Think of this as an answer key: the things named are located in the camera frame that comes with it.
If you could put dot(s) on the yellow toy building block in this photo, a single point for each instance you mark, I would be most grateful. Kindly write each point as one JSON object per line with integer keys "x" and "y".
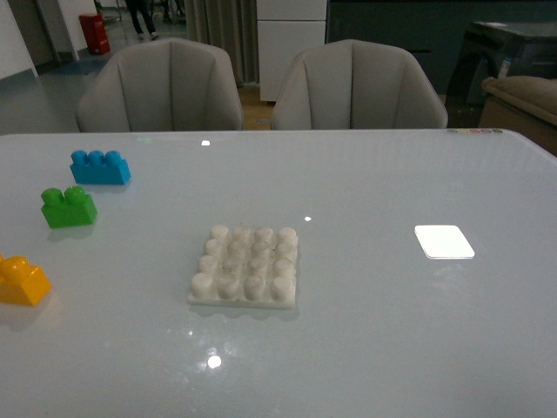
{"x": 21, "y": 282}

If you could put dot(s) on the blue toy building block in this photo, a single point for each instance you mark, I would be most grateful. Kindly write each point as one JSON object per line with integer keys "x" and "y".
{"x": 98, "y": 168}

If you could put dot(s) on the green toy building block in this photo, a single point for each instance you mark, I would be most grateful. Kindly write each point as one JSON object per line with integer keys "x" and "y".
{"x": 74, "y": 207}

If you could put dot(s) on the right beige armchair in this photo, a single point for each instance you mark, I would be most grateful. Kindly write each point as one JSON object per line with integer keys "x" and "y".
{"x": 353, "y": 84}

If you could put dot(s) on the beige armchair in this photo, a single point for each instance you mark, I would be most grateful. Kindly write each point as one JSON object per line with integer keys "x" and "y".
{"x": 171, "y": 84}
{"x": 353, "y": 84}

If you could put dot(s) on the left beige armchair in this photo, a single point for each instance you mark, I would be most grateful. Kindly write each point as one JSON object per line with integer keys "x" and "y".
{"x": 171, "y": 84}

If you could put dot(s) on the white drawer cabinet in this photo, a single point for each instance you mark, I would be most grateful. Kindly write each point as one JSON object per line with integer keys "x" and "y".
{"x": 285, "y": 28}

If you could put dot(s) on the beige curtain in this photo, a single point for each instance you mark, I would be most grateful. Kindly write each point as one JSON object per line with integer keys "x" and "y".
{"x": 231, "y": 26}

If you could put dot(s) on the dark kitchen counter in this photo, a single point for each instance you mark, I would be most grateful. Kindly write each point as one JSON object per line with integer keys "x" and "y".
{"x": 432, "y": 31}

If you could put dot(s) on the red bin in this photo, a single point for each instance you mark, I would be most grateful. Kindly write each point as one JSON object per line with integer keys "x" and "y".
{"x": 94, "y": 33}

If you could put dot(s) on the black appliance box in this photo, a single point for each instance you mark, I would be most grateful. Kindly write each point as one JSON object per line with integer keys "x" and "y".
{"x": 498, "y": 50}

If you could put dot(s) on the beige cushion on box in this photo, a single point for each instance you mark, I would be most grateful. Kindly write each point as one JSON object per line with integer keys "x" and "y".
{"x": 523, "y": 104}

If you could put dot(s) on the white studded base plate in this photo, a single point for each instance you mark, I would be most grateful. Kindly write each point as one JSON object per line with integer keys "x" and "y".
{"x": 245, "y": 267}

